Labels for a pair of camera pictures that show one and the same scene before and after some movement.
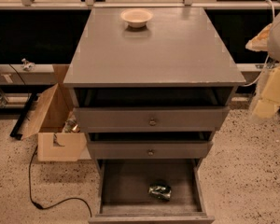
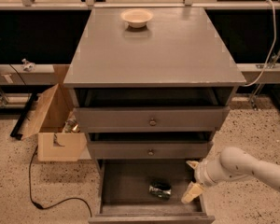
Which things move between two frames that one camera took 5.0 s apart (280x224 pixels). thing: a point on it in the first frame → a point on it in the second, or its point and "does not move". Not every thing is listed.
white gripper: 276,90 → 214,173
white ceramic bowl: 136,18 does not move
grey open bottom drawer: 123,196 does not move
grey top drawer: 151,119 does not move
